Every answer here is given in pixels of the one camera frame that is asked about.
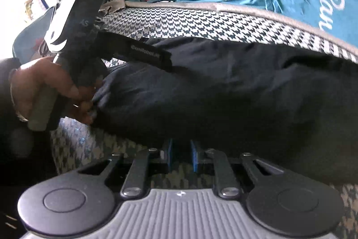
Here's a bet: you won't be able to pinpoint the olive cloth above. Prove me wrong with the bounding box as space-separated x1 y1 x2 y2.
99 0 126 15

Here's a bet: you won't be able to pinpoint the person's left hand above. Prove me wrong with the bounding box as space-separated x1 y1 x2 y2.
10 57 97 125

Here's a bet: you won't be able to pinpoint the black pants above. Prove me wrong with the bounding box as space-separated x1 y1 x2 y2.
91 30 358 186

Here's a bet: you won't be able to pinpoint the person's left forearm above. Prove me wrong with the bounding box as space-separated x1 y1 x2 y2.
0 58 21 164

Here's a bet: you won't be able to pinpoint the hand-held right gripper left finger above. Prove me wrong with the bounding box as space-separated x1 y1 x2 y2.
77 140 174 198

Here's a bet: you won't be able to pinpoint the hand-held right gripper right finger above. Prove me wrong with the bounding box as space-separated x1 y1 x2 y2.
190 140 284 199

